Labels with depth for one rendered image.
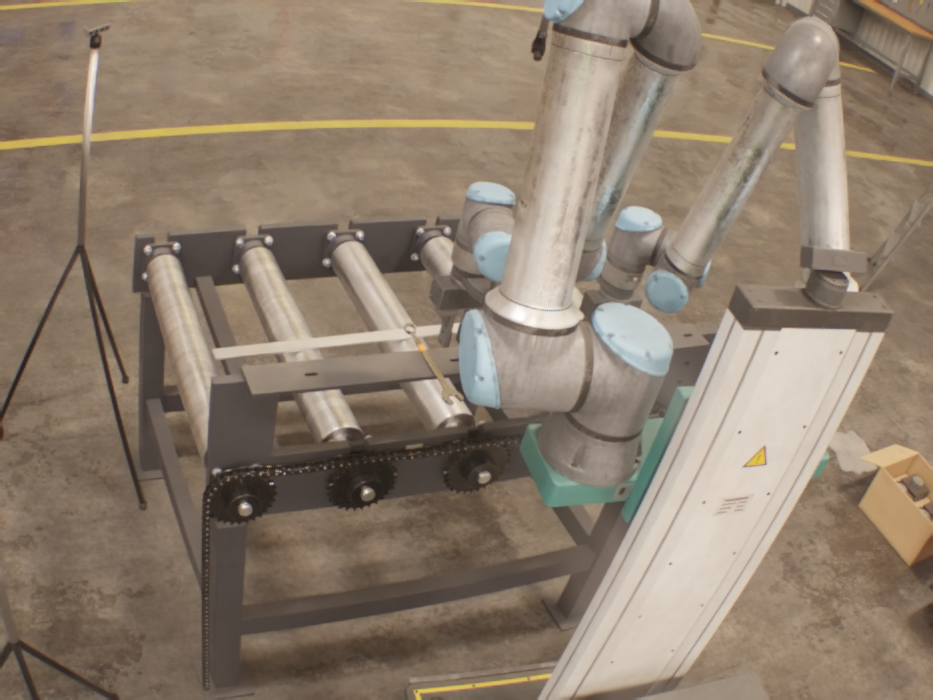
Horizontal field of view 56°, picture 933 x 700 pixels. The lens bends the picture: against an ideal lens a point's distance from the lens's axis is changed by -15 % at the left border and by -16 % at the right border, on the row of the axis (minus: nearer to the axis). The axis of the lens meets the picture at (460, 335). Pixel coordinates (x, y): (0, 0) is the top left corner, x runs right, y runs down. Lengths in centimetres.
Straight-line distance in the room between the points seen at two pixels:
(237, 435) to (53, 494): 138
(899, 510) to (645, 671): 225
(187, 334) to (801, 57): 165
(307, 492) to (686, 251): 103
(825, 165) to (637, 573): 86
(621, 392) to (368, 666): 162
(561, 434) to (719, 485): 30
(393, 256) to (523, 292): 171
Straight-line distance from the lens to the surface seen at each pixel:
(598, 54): 145
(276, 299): 274
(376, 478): 228
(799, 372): 165
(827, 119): 192
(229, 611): 258
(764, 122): 180
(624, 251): 210
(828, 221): 197
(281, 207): 506
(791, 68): 176
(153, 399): 325
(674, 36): 150
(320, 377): 208
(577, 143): 147
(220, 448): 216
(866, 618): 391
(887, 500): 429
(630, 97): 159
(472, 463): 239
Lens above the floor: 245
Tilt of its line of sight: 34 degrees down
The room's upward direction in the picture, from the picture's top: 15 degrees clockwise
